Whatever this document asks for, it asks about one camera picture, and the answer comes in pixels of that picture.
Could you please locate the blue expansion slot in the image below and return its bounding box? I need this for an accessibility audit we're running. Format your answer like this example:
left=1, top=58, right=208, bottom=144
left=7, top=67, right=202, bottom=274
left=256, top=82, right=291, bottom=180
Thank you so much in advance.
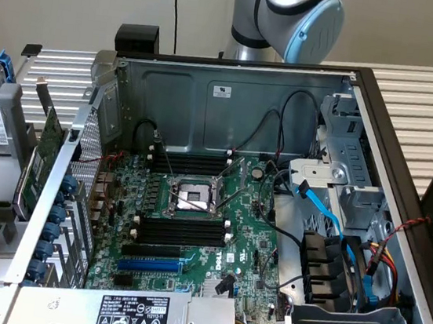
left=115, top=255, right=184, bottom=280

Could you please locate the short black expansion slot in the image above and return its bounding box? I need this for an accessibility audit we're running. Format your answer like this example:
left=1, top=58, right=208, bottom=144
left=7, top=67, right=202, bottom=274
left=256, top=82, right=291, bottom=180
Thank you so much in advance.
left=111, top=273, right=141, bottom=291

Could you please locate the black RAM slot bank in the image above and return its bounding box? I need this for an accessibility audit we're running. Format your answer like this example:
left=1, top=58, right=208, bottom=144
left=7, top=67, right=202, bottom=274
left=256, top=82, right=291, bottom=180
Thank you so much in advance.
left=145, top=140, right=235, bottom=184
left=128, top=207, right=233, bottom=258

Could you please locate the long black expansion slot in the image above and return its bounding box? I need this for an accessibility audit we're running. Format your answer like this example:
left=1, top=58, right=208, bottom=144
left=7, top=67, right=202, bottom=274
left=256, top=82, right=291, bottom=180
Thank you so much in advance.
left=120, top=238, right=184, bottom=264

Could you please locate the coloured power wire bundle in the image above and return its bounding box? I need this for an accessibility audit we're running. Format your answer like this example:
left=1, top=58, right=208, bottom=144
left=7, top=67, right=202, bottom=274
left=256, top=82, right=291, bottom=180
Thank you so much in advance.
left=356, top=238, right=409, bottom=309

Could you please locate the blue disk carrier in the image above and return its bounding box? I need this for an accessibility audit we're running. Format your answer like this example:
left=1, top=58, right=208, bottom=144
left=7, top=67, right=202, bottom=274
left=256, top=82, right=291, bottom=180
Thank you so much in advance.
left=0, top=49, right=20, bottom=86

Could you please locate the open black PC case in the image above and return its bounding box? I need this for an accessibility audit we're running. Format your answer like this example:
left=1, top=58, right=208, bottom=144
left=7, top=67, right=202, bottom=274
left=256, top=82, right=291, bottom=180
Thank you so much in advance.
left=0, top=25, right=433, bottom=324

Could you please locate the black fan shroud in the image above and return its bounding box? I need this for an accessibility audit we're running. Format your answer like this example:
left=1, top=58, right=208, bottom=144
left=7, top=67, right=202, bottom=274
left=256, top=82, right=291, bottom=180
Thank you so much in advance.
left=293, top=228, right=367, bottom=311

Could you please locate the green graphics card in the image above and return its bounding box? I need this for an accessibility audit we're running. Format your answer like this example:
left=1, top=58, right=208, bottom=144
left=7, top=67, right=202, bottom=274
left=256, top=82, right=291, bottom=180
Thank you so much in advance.
left=9, top=74, right=74, bottom=227

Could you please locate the silver power supply with label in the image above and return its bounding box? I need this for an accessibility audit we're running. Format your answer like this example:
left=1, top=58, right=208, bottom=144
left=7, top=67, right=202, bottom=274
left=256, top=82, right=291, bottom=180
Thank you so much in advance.
left=11, top=271, right=241, bottom=324

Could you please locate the metal disk bay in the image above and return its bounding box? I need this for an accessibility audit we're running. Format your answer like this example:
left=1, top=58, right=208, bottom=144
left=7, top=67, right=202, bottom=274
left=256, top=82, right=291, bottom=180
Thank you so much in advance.
left=281, top=89, right=403, bottom=236

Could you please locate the green Dell motherboard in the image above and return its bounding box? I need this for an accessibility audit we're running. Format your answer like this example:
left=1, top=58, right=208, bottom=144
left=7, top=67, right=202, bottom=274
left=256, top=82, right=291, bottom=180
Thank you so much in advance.
left=83, top=137, right=313, bottom=319

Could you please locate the small silver heat sink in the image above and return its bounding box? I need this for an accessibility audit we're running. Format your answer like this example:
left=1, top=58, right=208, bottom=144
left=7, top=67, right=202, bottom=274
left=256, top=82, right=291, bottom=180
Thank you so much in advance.
left=198, top=275, right=235, bottom=301

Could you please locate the white case label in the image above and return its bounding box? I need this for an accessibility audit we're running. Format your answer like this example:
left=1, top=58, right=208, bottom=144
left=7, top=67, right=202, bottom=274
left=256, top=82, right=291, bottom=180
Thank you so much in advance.
left=206, top=82, right=235, bottom=101

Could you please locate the black box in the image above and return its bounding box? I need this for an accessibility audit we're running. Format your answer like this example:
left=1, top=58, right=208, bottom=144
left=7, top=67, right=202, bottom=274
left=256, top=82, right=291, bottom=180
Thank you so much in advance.
left=113, top=21, right=163, bottom=56

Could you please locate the metal socket cover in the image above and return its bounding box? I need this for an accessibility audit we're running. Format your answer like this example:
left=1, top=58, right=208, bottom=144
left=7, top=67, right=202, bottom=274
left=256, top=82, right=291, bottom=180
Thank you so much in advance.
left=213, top=154, right=252, bottom=214

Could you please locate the looped black wire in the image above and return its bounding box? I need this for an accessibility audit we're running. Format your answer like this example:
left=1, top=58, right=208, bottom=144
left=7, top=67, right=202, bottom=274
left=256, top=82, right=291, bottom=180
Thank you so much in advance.
left=231, top=83, right=325, bottom=163

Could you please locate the black table clamp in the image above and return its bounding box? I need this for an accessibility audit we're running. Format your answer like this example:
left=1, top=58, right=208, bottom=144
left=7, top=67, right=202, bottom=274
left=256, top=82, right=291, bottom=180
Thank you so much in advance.
left=20, top=42, right=44, bottom=59

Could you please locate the thin red wire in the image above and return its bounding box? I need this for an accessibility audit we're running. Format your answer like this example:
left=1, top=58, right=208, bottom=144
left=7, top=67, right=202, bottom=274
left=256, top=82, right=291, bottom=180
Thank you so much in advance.
left=94, top=149, right=129, bottom=217

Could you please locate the red black twisted wire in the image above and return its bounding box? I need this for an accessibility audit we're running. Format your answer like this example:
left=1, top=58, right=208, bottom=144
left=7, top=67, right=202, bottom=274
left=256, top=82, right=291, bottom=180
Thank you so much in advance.
left=381, top=209, right=433, bottom=253

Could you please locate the CPU socket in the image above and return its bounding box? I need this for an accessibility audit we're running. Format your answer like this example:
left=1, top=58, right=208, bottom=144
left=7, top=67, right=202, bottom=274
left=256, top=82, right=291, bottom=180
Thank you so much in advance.
left=159, top=169, right=228, bottom=225

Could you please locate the metal locking lever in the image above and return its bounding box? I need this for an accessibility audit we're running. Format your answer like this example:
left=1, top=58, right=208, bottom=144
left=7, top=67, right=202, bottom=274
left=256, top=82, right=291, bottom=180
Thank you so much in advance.
left=154, top=145, right=218, bottom=214

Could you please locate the thin black wall cable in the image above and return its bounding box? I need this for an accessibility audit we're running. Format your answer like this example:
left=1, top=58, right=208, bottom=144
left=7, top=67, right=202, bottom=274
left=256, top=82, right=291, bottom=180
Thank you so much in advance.
left=163, top=0, right=184, bottom=56

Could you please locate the blue SATA wire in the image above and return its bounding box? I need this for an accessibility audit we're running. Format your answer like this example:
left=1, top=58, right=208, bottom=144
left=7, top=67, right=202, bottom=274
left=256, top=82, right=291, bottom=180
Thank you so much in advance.
left=281, top=180, right=391, bottom=306

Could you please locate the grey parts rack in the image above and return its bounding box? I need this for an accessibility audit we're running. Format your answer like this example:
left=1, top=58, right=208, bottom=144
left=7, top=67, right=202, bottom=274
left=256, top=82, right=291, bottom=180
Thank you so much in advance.
left=0, top=79, right=51, bottom=264

